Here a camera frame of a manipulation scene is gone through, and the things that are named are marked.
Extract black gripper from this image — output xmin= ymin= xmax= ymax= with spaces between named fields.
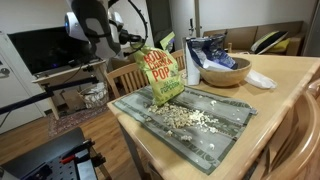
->
xmin=118 ymin=29 xmax=145 ymax=46

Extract green popcorn bag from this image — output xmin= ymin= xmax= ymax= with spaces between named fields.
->
xmin=133 ymin=31 xmax=186 ymax=107

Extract white paper bag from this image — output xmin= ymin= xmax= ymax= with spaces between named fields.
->
xmin=184 ymin=37 xmax=202 ymax=86

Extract blue snack bag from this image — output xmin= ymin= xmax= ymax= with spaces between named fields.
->
xmin=184 ymin=34 xmax=238 ymax=71

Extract white popcorn pile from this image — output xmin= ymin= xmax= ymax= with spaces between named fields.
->
xmin=144 ymin=99 xmax=242 ymax=151

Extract green striped cloth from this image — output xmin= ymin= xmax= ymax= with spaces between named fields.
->
xmin=112 ymin=84 xmax=258 ymax=176

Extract brown armchair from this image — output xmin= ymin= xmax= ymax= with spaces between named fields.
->
xmin=110 ymin=46 xmax=139 ymax=71

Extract slatted wooden chair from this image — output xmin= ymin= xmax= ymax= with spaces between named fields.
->
xmin=171 ymin=48 xmax=186 ymax=72
xmin=105 ymin=61 xmax=151 ymax=99

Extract wicker basket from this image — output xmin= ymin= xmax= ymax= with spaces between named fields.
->
xmin=78 ymin=81 xmax=110 ymax=110

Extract cardboard box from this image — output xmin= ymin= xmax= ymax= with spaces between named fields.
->
xmin=60 ymin=88 xmax=86 ymax=113

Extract black flat television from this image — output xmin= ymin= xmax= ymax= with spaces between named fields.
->
xmin=7 ymin=25 xmax=102 ymax=76

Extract white paper sheet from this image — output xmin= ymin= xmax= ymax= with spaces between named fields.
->
xmin=199 ymin=58 xmax=231 ymax=72

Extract patterned rug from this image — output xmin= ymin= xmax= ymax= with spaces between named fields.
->
xmin=47 ymin=104 xmax=111 ymax=139

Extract wooden bowl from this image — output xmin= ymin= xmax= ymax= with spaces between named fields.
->
xmin=199 ymin=57 xmax=253 ymax=88

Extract black tripod bar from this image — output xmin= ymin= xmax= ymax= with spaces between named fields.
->
xmin=0 ymin=76 xmax=100 ymax=116

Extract brown sofa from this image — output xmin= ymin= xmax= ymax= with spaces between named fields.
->
xmin=202 ymin=20 xmax=309 ymax=57

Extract white door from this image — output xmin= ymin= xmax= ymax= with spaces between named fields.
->
xmin=0 ymin=31 xmax=44 ymax=136

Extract red tool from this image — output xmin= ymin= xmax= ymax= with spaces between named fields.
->
xmin=59 ymin=153 xmax=77 ymax=165

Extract striped pillow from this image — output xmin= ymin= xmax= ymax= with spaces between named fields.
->
xmin=249 ymin=30 xmax=288 ymax=55

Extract black equipment cart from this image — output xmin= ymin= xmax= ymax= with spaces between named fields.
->
xmin=0 ymin=127 xmax=113 ymax=180

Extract yellow pillow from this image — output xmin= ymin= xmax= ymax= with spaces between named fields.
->
xmin=268 ymin=37 xmax=291 ymax=53

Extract curved wooden chair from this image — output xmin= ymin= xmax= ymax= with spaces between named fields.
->
xmin=248 ymin=88 xmax=320 ymax=180

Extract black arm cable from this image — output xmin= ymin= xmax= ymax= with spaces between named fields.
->
xmin=108 ymin=0 xmax=150 ymax=56

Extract metal door handle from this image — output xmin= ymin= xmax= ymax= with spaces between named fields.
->
xmin=0 ymin=67 xmax=11 ymax=79

